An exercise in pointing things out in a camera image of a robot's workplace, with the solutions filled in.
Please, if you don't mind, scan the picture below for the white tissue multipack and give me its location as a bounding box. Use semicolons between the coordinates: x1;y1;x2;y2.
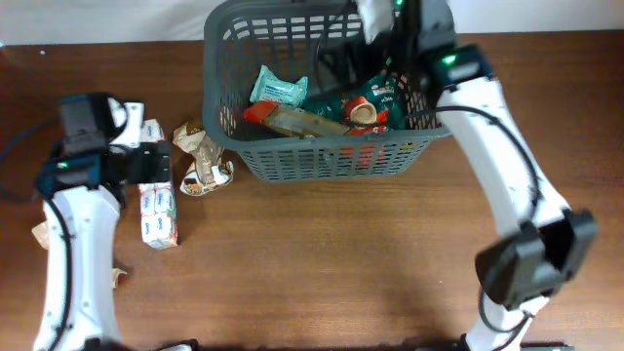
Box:
137;118;180;251

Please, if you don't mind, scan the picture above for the beige paper bag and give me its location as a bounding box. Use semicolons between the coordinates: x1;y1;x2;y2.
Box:
31;221;127;289

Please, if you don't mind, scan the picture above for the green Nescafe coffee bag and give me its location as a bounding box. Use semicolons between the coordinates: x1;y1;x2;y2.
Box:
302;75;407;136

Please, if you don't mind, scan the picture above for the grey plastic basket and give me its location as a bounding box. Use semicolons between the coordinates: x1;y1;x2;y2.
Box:
202;1;450;183

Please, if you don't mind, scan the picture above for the brown white snack wrapper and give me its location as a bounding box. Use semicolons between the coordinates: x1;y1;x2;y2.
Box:
173;120;234;197

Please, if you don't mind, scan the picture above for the small white green packet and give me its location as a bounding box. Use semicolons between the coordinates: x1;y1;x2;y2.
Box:
250;65;308;107

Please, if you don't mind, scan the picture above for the orange spaghetti packet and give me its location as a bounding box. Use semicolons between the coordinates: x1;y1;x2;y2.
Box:
243;101;350;137

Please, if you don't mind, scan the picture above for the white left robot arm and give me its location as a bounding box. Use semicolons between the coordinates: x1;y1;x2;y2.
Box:
33;92;172;350

